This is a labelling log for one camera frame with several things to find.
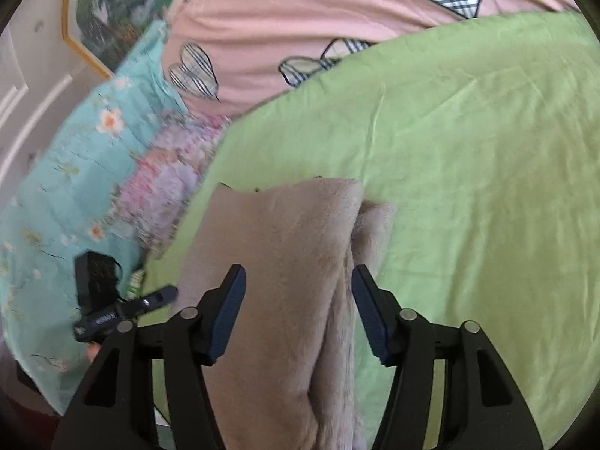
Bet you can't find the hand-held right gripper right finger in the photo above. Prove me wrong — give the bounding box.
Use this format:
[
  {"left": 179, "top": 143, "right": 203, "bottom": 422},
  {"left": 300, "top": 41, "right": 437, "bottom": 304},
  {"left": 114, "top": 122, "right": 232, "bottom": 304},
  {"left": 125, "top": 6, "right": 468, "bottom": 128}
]
[{"left": 351, "top": 264, "right": 545, "bottom": 450}]

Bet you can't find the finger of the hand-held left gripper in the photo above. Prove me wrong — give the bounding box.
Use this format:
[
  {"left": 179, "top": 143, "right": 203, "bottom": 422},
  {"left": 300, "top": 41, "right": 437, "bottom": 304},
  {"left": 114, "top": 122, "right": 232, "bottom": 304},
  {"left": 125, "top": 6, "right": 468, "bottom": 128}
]
[{"left": 136, "top": 285, "right": 179, "bottom": 314}]

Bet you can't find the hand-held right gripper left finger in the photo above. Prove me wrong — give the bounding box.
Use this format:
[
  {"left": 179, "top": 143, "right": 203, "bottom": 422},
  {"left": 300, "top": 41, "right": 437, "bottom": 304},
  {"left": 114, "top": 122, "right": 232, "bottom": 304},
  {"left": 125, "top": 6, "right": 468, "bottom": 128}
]
[{"left": 49, "top": 265, "right": 247, "bottom": 450}]

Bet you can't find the beige knit sweater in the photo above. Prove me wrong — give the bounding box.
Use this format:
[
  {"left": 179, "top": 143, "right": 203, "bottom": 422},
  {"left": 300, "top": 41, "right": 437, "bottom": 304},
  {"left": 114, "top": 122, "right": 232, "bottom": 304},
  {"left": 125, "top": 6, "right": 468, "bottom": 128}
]
[{"left": 172, "top": 177, "right": 397, "bottom": 450}]

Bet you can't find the green floral cloth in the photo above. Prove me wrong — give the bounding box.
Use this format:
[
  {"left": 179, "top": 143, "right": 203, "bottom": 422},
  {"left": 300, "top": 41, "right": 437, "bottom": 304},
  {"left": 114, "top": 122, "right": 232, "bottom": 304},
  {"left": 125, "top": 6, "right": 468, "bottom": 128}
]
[{"left": 126, "top": 269, "right": 147, "bottom": 297}]

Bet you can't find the teal floral quilt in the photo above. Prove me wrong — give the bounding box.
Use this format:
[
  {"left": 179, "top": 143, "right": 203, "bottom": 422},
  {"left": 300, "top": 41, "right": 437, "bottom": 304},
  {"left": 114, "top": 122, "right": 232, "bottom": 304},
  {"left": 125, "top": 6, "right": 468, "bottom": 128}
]
[{"left": 0, "top": 21, "right": 189, "bottom": 414}]

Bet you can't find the purple floral pillow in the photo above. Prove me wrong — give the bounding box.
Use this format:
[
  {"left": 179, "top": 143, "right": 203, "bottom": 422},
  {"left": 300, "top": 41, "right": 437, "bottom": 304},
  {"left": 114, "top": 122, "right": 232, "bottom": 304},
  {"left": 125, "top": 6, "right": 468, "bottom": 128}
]
[{"left": 112, "top": 111, "right": 233, "bottom": 260}]

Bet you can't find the green bed sheet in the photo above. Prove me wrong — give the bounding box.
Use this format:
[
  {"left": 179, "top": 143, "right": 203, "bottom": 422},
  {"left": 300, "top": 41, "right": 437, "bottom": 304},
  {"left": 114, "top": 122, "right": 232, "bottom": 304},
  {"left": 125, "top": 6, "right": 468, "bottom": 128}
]
[{"left": 139, "top": 9, "right": 600, "bottom": 450}]

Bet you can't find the framed landscape painting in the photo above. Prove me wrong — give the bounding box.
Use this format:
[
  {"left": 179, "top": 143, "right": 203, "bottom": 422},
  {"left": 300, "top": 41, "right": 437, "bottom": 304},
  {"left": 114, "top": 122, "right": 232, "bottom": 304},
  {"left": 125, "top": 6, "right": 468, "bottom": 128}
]
[{"left": 61, "top": 0, "right": 198, "bottom": 80}]

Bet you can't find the pink heart print duvet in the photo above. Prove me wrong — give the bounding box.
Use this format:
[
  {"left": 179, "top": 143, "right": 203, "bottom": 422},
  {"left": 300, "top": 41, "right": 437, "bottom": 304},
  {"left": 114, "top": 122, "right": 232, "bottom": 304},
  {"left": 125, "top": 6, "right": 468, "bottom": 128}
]
[{"left": 162, "top": 0, "right": 583, "bottom": 121}]

